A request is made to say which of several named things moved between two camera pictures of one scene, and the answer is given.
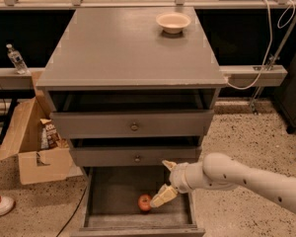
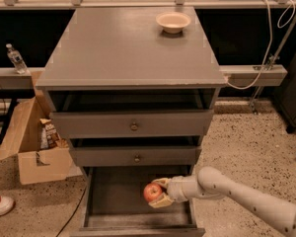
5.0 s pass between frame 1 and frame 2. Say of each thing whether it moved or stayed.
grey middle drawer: stayed
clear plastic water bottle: stayed
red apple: moved
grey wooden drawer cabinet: stayed
